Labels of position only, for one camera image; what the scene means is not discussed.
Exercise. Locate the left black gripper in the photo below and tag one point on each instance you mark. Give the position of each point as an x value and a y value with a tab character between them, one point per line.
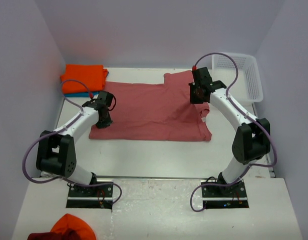
104	124

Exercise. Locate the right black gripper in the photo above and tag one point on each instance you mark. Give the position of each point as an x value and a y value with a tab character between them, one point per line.
193	100

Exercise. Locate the pink t shirt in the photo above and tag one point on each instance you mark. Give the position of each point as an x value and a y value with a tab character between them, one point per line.
155	112

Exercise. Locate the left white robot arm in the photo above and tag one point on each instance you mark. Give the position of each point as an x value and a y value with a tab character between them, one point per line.
56	149

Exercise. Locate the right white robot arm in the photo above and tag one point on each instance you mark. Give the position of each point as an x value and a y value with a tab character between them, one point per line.
251	140

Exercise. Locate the folded orange t shirt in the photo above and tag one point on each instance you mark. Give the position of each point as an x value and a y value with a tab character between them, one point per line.
81	69

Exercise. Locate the folded blue t shirt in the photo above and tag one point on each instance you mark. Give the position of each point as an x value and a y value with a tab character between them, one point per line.
76	95

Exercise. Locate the white plastic basket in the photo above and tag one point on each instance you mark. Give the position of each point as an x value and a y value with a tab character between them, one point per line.
247	89

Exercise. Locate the orange cloth at front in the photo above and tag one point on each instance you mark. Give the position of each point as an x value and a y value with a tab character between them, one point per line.
70	227

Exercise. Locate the dark red cloth at front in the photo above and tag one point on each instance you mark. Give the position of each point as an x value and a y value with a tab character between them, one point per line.
53	236

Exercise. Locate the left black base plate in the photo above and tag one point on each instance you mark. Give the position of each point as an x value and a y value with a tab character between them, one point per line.
90	197

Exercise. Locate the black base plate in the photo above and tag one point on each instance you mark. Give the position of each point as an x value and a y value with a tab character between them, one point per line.
233	197
90	197

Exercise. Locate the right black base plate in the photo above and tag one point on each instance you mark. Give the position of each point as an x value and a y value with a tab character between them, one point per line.
233	197

